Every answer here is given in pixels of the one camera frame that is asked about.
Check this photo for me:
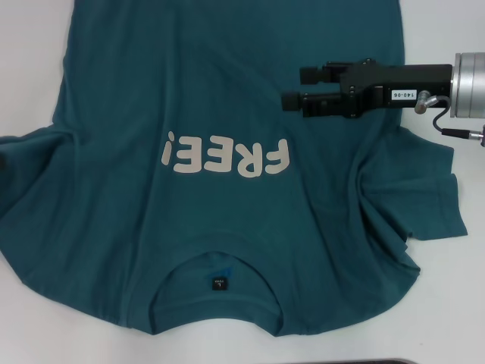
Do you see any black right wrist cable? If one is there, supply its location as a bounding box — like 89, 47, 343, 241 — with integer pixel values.
414, 90, 485, 147

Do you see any teal FREE print t-shirt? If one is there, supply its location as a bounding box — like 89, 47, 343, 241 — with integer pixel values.
0, 0, 469, 338

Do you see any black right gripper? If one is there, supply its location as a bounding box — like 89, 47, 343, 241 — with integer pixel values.
280, 58, 455, 121

